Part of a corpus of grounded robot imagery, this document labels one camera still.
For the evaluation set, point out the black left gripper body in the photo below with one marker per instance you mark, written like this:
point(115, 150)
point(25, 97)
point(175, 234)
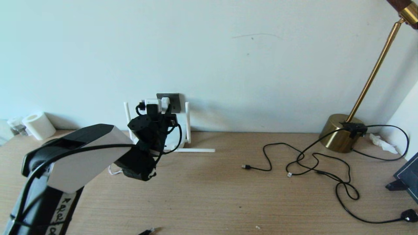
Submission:
point(161, 130)

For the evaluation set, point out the white power adapter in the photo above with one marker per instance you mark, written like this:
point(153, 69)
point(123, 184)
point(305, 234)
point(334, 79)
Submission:
point(165, 104)

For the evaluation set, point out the white wifi router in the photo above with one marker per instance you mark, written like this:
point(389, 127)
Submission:
point(171, 140)

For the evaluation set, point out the white paper roll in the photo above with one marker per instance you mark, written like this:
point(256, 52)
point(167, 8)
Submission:
point(39, 125)

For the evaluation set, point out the small clear jar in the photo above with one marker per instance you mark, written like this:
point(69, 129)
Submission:
point(16, 125)

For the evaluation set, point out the translucent plastic object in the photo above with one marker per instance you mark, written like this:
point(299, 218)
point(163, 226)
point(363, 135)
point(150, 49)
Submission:
point(3, 130)

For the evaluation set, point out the brass desk lamp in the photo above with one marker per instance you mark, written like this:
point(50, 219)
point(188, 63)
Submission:
point(336, 133)

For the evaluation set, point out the crumpled white tissue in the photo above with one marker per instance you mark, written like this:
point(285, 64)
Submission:
point(380, 142)

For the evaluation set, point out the grey wall socket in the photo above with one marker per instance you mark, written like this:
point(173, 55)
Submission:
point(175, 104)

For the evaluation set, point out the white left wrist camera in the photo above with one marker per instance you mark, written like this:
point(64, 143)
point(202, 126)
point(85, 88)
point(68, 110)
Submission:
point(152, 101)

